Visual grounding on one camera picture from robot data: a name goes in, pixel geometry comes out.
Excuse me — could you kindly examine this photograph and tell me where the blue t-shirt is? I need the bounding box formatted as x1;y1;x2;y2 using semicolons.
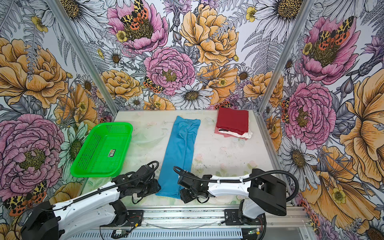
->
156;116;201;199

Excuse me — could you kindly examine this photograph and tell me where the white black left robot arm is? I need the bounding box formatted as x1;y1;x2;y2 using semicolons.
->
20;161;161;240

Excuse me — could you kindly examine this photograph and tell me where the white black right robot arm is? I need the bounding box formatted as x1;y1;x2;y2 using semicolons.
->
174;166;287;220

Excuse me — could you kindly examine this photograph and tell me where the basket sticker label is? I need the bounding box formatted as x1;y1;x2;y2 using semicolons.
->
108;150;116;158

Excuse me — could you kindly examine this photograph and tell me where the green plastic basket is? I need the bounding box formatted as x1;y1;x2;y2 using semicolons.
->
71;122;133;178

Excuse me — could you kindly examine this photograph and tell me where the small green circuit board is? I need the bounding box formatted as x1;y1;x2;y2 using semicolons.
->
111;230;123;239

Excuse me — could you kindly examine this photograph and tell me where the pink folded t-shirt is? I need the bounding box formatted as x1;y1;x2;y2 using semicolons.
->
215;127;248;140

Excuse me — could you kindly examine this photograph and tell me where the dark red folded t-shirt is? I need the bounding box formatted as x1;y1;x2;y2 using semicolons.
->
216;108;249;135

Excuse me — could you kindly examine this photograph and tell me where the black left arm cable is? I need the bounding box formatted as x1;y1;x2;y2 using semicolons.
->
13;160;160;232

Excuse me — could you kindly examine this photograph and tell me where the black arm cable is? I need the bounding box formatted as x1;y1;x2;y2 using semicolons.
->
172;165;300;202
13;160;160;232

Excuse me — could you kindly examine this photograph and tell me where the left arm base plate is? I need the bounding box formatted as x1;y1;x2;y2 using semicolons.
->
107;210;144;227

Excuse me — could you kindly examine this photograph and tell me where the aluminium front base frame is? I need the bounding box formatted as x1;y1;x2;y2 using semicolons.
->
68;205;317;240

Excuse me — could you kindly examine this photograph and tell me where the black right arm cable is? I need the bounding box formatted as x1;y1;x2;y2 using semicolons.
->
172;165;300;202

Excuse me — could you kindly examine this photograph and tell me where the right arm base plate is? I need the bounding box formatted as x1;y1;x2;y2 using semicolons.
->
224;209;266;226

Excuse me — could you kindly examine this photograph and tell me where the aluminium left corner post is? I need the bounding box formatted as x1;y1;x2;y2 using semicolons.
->
47;1;119;117

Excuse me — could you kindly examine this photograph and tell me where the aluminium corner post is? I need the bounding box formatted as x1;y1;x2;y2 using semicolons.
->
255;0;316;115
47;1;119;117

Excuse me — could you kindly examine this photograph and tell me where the aluminium right corner post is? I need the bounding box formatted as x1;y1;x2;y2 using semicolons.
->
255;0;316;115

